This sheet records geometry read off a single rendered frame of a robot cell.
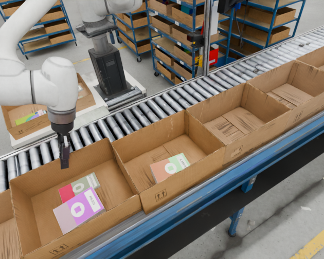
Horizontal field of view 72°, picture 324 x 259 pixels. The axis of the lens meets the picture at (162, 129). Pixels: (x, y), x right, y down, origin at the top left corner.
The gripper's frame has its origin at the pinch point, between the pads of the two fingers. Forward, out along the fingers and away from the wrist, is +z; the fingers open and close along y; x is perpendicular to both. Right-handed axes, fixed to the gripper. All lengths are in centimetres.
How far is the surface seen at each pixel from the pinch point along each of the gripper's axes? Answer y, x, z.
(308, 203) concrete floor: -48, -169, 52
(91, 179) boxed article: -4.4, -9.9, 10.3
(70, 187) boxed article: -3.3, -1.4, 13.2
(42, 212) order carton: -7.2, 10.0, 19.4
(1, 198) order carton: -0.2, 22.7, 13.1
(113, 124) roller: 44, -40, 19
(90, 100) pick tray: 73, -33, 17
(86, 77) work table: 117, -42, 19
